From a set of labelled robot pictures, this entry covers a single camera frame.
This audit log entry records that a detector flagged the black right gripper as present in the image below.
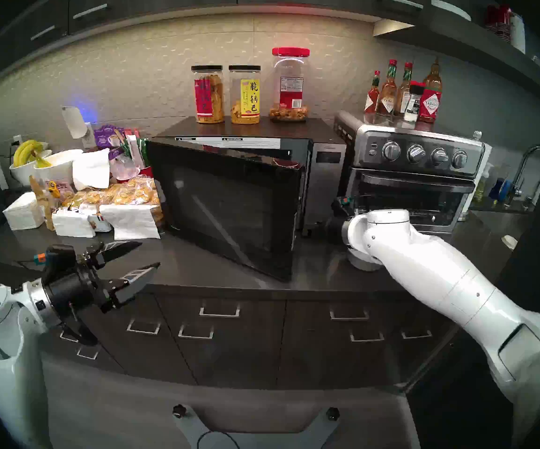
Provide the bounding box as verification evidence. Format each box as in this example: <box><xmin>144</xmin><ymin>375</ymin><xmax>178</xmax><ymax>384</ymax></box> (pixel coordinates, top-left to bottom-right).
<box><xmin>324</xmin><ymin>216</ymin><xmax>346</xmax><ymax>244</ymax></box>

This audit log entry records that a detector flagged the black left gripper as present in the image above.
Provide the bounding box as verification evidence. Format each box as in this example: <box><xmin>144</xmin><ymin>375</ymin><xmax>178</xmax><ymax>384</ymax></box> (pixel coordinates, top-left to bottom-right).
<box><xmin>43</xmin><ymin>241</ymin><xmax>161</xmax><ymax>319</ymax></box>

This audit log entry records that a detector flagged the small white bowl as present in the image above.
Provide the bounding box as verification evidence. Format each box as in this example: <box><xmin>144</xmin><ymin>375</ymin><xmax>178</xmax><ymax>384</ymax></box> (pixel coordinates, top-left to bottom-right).
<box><xmin>347</xmin><ymin>247</ymin><xmax>385</xmax><ymax>272</ymax></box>

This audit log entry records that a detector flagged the black silver microwave oven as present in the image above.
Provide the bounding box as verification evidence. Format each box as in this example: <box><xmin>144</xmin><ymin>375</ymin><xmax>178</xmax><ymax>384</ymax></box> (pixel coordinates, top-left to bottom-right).
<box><xmin>151</xmin><ymin>116</ymin><xmax>348</xmax><ymax>237</ymax></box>

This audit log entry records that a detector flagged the white plate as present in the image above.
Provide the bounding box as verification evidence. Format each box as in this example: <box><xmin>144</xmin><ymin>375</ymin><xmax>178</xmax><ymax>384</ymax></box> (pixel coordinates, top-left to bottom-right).
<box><xmin>431</xmin><ymin>0</ymin><xmax>472</xmax><ymax>22</ymax></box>

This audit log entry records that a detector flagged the large white tissue sheet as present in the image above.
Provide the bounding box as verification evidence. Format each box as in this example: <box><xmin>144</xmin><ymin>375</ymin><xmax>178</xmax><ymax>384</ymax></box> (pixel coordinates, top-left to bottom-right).
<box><xmin>99</xmin><ymin>204</ymin><xmax>162</xmax><ymax>240</ymax></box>

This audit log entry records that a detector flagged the white box tricolour mark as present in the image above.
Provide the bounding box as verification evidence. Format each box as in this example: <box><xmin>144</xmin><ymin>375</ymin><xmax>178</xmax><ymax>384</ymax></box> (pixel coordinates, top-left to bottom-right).
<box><xmin>87</xmin><ymin>213</ymin><xmax>114</xmax><ymax>232</ymax></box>

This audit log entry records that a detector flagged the small white tissue pack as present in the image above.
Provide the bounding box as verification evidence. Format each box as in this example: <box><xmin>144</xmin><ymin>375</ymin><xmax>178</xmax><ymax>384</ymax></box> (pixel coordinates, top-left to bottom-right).
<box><xmin>52</xmin><ymin>209</ymin><xmax>98</xmax><ymax>238</ymax></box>

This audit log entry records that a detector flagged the basket of wrapped cakes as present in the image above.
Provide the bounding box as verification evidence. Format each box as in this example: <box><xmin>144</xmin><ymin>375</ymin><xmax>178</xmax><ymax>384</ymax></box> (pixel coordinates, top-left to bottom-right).
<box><xmin>62</xmin><ymin>176</ymin><xmax>165</xmax><ymax>229</ymax></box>

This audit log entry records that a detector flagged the crumpled white paper napkin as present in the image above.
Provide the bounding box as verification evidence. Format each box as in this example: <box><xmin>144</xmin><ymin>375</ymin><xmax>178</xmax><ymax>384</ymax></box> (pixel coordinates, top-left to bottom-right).
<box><xmin>72</xmin><ymin>148</ymin><xmax>111</xmax><ymax>191</ymax></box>

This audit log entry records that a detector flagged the white napkin stack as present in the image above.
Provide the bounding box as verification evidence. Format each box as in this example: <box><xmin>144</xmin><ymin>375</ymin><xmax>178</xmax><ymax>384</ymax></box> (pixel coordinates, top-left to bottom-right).
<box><xmin>2</xmin><ymin>192</ymin><xmax>46</xmax><ymax>231</ymax></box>

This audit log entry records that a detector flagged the bunch of drink sachets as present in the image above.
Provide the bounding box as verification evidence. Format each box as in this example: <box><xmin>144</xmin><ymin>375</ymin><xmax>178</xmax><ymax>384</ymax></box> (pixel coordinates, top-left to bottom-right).
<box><xmin>121</xmin><ymin>128</ymin><xmax>151</xmax><ymax>169</ymax></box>

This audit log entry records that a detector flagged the large white bowl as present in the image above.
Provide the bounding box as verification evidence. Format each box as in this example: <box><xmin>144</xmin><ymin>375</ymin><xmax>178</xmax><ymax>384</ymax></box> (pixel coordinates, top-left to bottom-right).
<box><xmin>33</xmin><ymin>149</ymin><xmax>84</xmax><ymax>188</ymax></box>

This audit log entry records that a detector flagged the stainless steel toaster oven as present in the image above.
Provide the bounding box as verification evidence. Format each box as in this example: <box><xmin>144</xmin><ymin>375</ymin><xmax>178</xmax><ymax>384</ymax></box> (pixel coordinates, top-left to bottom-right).
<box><xmin>333</xmin><ymin>110</ymin><xmax>486</xmax><ymax>233</ymax></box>

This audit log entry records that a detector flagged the small red hot sauce bottle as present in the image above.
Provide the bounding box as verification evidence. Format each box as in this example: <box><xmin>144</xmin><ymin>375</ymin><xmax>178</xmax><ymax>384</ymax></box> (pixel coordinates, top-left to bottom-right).
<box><xmin>364</xmin><ymin>70</ymin><xmax>381</xmax><ymax>115</ymax></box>

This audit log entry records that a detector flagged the white fruit bowl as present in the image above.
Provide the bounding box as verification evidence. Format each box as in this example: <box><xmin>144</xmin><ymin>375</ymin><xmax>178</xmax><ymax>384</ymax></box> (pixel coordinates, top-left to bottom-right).
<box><xmin>9</xmin><ymin>150</ymin><xmax>53</xmax><ymax>187</ymax></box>

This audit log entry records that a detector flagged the brown hot sauce bottle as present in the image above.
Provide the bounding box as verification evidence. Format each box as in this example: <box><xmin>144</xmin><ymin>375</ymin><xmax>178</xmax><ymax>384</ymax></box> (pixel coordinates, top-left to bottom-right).
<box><xmin>378</xmin><ymin>59</ymin><xmax>399</xmax><ymax>116</ymax></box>

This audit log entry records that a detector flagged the black lid spice shaker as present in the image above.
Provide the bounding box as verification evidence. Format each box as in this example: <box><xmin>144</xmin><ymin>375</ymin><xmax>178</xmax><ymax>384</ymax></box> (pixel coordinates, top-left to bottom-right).
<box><xmin>403</xmin><ymin>81</ymin><xmax>426</xmax><ymax>123</ymax></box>

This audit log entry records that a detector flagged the clear jar red lid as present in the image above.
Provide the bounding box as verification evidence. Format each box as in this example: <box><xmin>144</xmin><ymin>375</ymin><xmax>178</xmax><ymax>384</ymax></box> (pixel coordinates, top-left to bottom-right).
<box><xmin>269</xmin><ymin>47</ymin><xmax>311</xmax><ymax>122</ymax></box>

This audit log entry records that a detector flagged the bunch of yellow bananas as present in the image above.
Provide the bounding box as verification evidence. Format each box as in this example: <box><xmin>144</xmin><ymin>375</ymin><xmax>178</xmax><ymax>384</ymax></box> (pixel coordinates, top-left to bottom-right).
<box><xmin>12</xmin><ymin>139</ymin><xmax>53</xmax><ymax>169</ymax></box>

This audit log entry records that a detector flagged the clear soap bottle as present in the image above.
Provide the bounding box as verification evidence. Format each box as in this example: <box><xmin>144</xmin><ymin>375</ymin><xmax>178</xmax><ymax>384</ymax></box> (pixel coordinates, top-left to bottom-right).
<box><xmin>475</xmin><ymin>165</ymin><xmax>494</xmax><ymax>202</ymax></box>

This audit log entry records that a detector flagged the green hot sauce bottle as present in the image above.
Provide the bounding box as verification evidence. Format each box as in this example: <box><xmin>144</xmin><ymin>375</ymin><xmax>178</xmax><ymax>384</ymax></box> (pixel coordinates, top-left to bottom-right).
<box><xmin>394</xmin><ymin>62</ymin><xmax>414</xmax><ymax>118</ymax></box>

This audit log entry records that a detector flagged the snack jar yellow label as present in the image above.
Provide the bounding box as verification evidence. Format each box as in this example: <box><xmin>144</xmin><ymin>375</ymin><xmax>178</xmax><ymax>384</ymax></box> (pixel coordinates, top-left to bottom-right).
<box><xmin>229</xmin><ymin>65</ymin><xmax>261</xmax><ymax>125</ymax></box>

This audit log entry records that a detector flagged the large Tabasco sauce bottle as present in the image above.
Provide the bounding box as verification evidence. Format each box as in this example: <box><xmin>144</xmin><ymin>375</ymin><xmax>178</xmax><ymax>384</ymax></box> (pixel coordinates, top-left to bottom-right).
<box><xmin>418</xmin><ymin>58</ymin><xmax>444</xmax><ymax>123</ymax></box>

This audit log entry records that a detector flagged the snack jar pink label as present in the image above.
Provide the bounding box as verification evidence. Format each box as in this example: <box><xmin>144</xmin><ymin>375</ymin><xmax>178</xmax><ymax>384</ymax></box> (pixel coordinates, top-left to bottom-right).
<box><xmin>191</xmin><ymin>65</ymin><xmax>225</xmax><ymax>124</ymax></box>

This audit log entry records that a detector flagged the chrome sink faucet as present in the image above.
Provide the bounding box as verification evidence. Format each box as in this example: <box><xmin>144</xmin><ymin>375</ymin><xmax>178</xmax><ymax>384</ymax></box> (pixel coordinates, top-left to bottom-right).
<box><xmin>504</xmin><ymin>145</ymin><xmax>540</xmax><ymax>210</ymax></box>

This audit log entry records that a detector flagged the stack of red cups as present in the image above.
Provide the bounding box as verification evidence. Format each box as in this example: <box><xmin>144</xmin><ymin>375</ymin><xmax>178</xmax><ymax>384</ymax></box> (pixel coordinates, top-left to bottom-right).
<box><xmin>484</xmin><ymin>5</ymin><xmax>513</xmax><ymax>43</ymax></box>

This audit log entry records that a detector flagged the white can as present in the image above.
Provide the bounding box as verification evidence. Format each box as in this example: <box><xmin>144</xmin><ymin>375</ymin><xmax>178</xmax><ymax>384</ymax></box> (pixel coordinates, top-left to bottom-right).
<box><xmin>510</xmin><ymin>12</ymin><xmax>527</xmax><ymax>55</ymax></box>

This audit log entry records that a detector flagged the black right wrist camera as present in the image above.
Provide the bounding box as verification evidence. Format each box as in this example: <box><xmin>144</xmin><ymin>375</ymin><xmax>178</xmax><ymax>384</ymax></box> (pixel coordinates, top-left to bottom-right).
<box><xmin>331</xmin><ymin>196</ymin><xmax>356</xmax><ymax>218</ymax></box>

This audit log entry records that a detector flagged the white wall night light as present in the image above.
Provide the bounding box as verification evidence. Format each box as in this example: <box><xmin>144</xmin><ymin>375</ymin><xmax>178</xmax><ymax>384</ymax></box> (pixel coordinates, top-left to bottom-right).
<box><xmin>61</xmin><ymin>107</ymin><xmax>88</xmax><ymax>140</ymax></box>

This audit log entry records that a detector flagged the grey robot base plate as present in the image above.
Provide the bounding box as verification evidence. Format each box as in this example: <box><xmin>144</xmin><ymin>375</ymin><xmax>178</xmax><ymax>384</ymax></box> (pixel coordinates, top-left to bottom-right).
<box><xmin>173</xmin><ymin>405</ymin><xmax>341</xmax><ymax>449</ymax></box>

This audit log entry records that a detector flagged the dark wall shelf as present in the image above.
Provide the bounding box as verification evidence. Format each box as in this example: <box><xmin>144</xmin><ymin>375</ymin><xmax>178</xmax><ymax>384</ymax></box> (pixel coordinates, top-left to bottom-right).
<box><xmin>373</xmin><ymin>0</ymin><xmax>540</xmax><ymax>109</ymax></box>

